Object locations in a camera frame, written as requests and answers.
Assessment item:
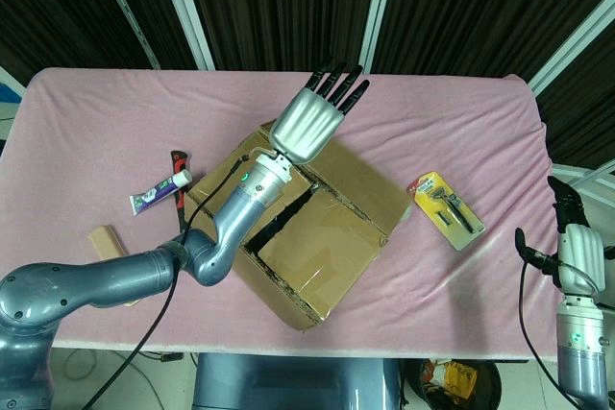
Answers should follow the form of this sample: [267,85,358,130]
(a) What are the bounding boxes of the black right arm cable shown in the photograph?
[518,260,583,410]

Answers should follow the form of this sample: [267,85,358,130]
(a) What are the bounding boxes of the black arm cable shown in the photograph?
[518,260,583,410]
[81,155,251,410]

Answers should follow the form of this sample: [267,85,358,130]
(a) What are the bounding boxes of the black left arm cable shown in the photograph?
[81,155,251,410]

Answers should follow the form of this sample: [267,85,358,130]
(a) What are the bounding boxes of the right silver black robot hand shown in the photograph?
[514,175,606,297]

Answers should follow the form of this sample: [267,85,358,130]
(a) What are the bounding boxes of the yellow snack wrapper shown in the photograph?
[422,359,480,399]

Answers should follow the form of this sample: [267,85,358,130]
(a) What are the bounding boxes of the black trash bin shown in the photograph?
[403,358,504,410]

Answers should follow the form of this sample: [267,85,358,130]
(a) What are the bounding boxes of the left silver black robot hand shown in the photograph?
[268,62,371,166]

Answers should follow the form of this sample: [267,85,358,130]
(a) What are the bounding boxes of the white frame post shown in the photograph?
[153,0,215,71]
[526,0,615,95]
[357,0,400,75]

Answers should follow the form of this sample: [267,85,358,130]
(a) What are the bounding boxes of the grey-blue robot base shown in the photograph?
[191,351,403,410]

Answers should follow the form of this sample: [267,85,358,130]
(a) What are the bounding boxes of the black floor cable with plug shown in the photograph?
[61,350,186,382]

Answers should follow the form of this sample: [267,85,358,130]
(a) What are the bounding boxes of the thin grey frame rail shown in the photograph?
[88,0,160,70]

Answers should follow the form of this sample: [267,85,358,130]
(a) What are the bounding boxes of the yellow razor blister pack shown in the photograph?
[406,170,486,252]

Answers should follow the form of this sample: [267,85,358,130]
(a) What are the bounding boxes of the beige flat oblong case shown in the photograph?
[87,224,143,308]

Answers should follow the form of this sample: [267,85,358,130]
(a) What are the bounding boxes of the purple white toothpaste tube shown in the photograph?
[129,170,193,217]

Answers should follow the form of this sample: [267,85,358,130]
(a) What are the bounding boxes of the brown cardboard shipping box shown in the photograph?
[184,120,413,333]

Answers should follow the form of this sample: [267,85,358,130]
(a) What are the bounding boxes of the pink table cloth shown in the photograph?
[0,66,578,363]

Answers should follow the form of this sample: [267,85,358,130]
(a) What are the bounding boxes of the red black claw hammer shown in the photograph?
[170,149,192,233]

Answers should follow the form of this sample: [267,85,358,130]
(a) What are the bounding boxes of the white low frame rail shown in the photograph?
[551,162,615,193]

